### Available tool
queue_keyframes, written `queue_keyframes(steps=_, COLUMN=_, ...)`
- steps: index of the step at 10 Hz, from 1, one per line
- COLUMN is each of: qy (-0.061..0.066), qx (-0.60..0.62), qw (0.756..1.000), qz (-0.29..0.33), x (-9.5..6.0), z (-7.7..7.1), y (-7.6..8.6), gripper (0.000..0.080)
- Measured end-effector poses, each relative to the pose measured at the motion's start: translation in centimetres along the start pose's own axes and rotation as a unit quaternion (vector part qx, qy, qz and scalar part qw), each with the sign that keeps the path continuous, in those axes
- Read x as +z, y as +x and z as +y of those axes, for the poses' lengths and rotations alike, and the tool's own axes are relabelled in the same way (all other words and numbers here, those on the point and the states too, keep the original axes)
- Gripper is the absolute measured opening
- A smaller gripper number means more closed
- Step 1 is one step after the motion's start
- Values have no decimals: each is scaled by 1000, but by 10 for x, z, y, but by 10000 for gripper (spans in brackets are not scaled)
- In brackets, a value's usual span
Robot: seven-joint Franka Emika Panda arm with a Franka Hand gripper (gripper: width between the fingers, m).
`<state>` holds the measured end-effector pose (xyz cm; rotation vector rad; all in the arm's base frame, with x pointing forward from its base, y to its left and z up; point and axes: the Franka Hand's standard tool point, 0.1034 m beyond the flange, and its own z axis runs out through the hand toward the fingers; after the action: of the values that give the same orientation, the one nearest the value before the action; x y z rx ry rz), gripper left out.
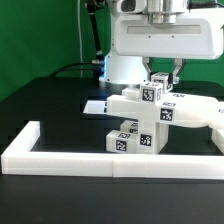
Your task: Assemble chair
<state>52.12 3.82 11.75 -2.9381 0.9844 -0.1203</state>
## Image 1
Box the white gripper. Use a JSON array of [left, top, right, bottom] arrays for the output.
[[113, 0, 224, 84]]

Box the white chair back frame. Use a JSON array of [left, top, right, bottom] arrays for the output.
[[107, 88, 224, 130]]

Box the white chair seat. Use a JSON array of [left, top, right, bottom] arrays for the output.
[[137, 121, 169, 154]]

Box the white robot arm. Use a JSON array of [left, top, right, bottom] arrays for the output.
[[86, 0, 224, 87]]

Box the white sheet with markers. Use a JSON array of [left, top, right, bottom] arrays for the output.
[[83, 100, 107, 114]]

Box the black cable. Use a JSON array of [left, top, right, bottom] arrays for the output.
[[49, 60, 105, 78]]

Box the white cable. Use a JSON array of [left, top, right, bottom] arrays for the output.
[[77, 0, 84, 79]]

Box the white U-shaped fence frame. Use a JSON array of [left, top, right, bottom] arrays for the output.
[[1, 121, 224, 180]]

